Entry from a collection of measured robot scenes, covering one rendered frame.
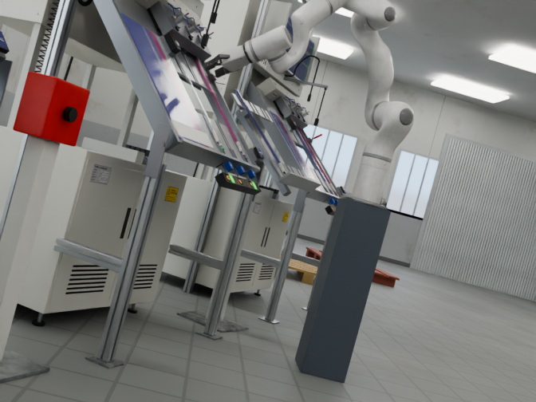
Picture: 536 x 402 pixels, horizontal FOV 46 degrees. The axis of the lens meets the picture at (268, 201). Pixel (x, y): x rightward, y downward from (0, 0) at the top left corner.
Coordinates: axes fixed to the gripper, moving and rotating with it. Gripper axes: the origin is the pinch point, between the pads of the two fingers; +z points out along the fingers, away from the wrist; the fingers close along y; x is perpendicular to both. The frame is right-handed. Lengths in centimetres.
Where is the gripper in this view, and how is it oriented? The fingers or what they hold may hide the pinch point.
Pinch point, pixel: (212, 69)
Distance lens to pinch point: 243.9
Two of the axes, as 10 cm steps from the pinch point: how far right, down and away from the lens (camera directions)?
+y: -3.5, -0.9, -9.3
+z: -8.9, 3.3, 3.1
